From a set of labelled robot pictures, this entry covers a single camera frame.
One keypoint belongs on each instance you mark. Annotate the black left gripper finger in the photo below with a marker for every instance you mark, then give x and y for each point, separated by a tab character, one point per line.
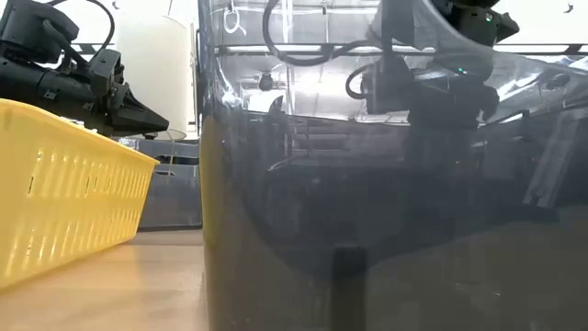
133	128
147	110

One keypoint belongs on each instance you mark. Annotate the yellow plastic slotted basket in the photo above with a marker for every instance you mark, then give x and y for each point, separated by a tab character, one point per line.
69	184

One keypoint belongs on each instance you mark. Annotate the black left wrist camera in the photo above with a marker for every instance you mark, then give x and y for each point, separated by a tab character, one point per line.
106	69

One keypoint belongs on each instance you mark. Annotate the white table lamp wooden base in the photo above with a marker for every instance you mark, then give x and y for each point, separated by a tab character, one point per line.
156	69

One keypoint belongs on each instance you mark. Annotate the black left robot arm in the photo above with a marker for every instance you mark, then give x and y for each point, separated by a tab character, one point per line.
27	78

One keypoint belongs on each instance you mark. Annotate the grey plastic basket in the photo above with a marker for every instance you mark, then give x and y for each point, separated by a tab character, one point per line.
172	193

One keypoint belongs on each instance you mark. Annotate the black frame wooden shelf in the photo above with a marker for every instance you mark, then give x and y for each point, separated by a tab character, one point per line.
321	135

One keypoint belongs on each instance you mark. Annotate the black overhead crossbar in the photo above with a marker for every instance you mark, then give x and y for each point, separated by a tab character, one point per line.
275	48

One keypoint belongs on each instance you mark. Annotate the clear plastic bin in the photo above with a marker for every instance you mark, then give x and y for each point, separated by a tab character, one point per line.
413	220

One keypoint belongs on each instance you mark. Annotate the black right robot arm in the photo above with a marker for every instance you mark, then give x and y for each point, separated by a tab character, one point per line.
478	23

